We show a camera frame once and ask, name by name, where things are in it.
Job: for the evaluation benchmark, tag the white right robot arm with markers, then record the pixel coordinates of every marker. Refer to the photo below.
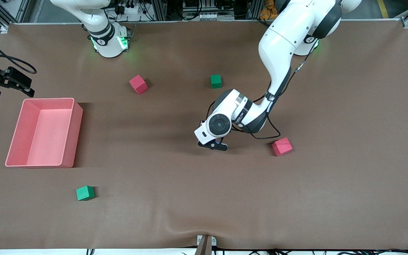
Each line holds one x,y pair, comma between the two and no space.
101,35

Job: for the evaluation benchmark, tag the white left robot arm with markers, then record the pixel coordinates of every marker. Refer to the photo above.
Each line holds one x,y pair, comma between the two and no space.
282,35

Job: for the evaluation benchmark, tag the green foam cube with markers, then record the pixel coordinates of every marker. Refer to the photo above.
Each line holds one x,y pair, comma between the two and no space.
85,193
216,81

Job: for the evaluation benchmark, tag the pink plastic bin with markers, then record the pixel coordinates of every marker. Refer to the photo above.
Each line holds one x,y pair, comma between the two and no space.
44,154

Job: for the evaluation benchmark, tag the red foam cube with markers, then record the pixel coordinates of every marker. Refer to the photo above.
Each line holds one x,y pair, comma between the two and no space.
282,146
138,84

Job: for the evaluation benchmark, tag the brown table mat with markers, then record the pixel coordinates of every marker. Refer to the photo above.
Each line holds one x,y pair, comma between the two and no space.
204,198

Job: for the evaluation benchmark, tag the white power strip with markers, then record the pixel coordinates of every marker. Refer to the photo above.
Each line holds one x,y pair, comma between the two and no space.
207,16

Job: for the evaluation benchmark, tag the grey metal table clamp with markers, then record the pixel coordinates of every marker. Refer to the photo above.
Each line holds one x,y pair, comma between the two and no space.
214,242

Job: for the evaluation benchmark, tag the brown slanted bar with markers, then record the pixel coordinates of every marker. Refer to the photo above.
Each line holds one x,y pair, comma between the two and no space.
204,248

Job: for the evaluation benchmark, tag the power strip with black plugs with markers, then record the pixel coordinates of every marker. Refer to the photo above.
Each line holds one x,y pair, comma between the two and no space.
128,7

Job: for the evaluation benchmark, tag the orange snack bag pile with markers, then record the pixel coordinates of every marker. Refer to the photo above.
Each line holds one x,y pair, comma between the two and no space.
268,10

